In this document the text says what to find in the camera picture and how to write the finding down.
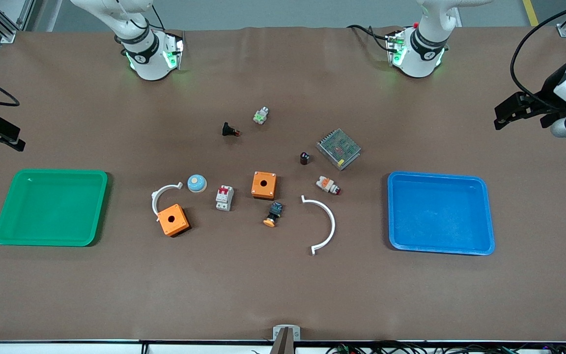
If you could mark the large white curved strip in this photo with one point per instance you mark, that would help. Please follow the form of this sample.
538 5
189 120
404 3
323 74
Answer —
331 216

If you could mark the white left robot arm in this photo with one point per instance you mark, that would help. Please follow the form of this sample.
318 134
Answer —
423 54

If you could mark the green plastic tray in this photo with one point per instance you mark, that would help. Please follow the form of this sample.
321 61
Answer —
52 209

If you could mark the blue plastic tray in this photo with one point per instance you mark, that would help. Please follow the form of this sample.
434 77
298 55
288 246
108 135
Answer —
438 214

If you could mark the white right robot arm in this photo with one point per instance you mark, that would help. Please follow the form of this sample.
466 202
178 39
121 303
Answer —
148 61

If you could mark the white and green switch module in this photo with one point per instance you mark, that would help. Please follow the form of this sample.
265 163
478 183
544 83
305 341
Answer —
261 116

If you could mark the orange button box with hole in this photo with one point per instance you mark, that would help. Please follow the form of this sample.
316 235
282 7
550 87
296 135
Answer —
177 223
268 189

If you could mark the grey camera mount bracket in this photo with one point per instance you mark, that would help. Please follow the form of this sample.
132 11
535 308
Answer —
286 334

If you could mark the black push button red tip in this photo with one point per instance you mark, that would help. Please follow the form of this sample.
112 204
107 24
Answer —
227 129

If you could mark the metal mesh power supply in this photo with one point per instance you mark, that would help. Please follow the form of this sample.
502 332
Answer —
338 149

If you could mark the blue and white dome button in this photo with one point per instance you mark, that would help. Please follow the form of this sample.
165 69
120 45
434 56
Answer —
197 183

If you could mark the small white curved strip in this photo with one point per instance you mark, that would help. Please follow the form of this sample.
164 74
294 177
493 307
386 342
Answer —
155 196

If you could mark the white circuit breaker red switch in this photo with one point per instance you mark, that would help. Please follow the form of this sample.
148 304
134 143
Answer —
224 198

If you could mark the black push button orange cap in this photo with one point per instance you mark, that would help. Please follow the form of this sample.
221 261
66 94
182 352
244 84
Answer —
274 212

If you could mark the orange white indicator red tip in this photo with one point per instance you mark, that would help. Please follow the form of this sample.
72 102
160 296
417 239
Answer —
325 184

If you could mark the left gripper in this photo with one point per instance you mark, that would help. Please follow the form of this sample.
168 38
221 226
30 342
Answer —
546 97

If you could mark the black cylindrical capacitor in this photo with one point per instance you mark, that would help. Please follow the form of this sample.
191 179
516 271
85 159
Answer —
305 158

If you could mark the brown table cover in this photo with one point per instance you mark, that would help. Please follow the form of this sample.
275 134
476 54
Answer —
283 285

